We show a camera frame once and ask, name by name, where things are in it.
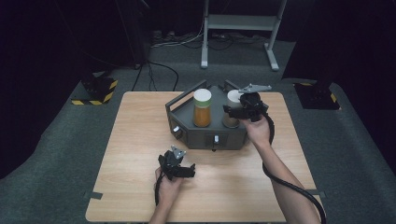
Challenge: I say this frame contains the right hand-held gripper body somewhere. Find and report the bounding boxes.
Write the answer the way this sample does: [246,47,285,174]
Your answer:
[237,83,273,123]

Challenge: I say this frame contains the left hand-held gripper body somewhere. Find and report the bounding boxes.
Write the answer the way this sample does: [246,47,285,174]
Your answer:
[158,145,187,181]

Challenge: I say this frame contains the brown spice jar white lid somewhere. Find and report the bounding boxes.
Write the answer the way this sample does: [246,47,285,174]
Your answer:
[222,89,248,129]

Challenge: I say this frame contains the dark grey spice rack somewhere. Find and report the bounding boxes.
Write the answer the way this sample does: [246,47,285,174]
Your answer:
[164,78,269,151]

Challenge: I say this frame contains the orange spice jar white lid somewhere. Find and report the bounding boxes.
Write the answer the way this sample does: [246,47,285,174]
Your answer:
[192,88,213,128]

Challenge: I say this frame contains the person's left hand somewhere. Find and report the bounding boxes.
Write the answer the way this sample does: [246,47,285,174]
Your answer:
[154,169,185,206]

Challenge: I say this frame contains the person's right hand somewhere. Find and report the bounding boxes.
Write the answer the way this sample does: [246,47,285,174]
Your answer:
[242,115,271,151]

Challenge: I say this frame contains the black yellow striped stand base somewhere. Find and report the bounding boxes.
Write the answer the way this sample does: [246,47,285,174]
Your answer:
[293,81,342,110]
[70,77,120,106]

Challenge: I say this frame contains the grey tape strip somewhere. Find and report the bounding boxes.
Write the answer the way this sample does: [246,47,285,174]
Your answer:
[83,190,104,201]
[305,189,327,199]

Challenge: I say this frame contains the grey metal stand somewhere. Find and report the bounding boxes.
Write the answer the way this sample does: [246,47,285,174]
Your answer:
[200,0,288,72]

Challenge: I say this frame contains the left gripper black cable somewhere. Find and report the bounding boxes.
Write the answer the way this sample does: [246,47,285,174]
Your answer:
[154,173,165,207]

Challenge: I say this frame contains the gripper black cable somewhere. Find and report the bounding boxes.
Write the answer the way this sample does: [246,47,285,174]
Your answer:
[154,173,165,207]
[262,112,327,224]

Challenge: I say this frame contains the black floor cable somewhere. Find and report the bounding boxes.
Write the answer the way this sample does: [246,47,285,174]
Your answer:
[130,60,180,92]

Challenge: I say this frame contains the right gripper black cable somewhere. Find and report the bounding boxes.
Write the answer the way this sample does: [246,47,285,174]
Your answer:
[262,112,327,224]

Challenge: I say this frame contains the white floor cables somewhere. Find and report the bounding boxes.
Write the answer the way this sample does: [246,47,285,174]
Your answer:
[150,18,205,49]

